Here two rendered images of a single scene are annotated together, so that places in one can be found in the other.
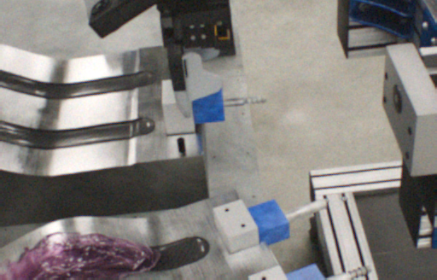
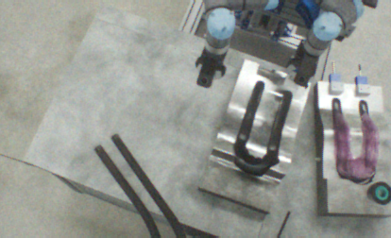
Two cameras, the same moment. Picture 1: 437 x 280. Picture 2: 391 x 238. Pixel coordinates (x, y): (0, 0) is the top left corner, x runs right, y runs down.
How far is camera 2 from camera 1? 1.51 m
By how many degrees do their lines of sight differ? 50
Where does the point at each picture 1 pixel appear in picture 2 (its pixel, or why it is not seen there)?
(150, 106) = (278, 88)
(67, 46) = (178, 107)
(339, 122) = not seen: hidden behind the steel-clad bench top
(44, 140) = (276, 127)
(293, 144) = not seen: hidden behind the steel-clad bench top
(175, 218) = (322, 102)
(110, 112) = (273, 102)
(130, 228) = (325, 115)
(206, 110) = not seen: hidden behind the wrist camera
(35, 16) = (141, 113)
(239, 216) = (337, 84)
